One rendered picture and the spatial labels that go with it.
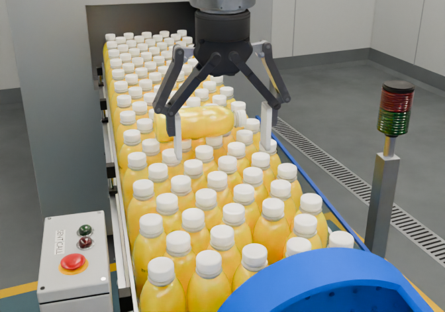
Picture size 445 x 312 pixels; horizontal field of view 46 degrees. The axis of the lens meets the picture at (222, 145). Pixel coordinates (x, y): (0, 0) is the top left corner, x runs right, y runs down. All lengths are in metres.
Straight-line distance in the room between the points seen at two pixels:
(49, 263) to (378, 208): 0.71
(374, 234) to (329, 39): 4.53
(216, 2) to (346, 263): 0.35
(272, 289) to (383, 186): 0.64
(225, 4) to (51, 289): 0.46
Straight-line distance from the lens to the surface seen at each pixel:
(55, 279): 0.82
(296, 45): 5.48
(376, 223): 1.24
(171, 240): 0.85
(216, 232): 0.87
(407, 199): 3.30
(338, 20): 5.69
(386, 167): 1.17
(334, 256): 0.62
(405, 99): 1.11
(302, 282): 0.58
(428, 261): 2.81
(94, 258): 0.85
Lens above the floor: 1.60
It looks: 25 degrees down
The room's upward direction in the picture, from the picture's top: straight up
